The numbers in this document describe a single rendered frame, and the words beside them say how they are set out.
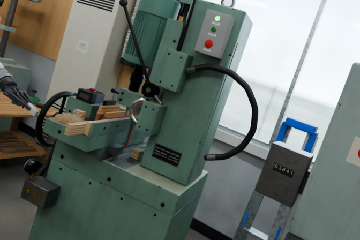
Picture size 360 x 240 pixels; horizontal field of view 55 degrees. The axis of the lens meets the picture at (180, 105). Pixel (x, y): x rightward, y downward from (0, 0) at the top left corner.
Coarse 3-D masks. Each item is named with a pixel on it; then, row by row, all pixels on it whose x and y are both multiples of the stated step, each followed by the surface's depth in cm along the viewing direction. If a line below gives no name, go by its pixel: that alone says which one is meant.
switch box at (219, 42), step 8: (208, 16) 127; (224, 16) 126; (208, 24) 128; (224, 24) 126; (232, 24) 129; (200, 32) 129; (208, 32) 128; (216, 32) 127; (224, 32) 126; (200, 40) 129; (216, 40) 127; (224, 40) 126; (200, 48) 129; (208, 48) 128; (216, 48) 127; (224, 48) 130; (216, 56) 127
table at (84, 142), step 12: (48, 120) 134; (84, 120) 148; (48, 132) 134; (60, 132) 132; (120, 132) 149; (132, 132) 161; (72, 144) 130; (84, 144) 128; (96, 144) 133; (108, 144) 143
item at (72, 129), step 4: (68, 124) 120; (72, 124) 122; (76, 124) 123; (80, 124) 125; (84, 124) 127; (68, 128) 120; (72, 128) 121; (76, 128) 123; (80, 128) 126; (84, 128) 128; (64, 132) 121; (68, 132) 120; (72, 132) 122; (76, 132) 124; (80, 132) 127
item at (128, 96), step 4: (120, 88) 155; (124, 88) 157; (120, 92) 155; (124, 92) 155; (128, 92) 154; (132, 92) 154; (136, 92) 157; (120, 96) 155; (124, 96) 155; (128, 96) 154; (132, 96) 153; (136, 96) 153; (140, 96) 152; (120, 100) 155; (124, 100) 155; (128, 100) 154; (132, 100) 153; (124, 104) 155; (128, 104) 154; (128, 108) 157
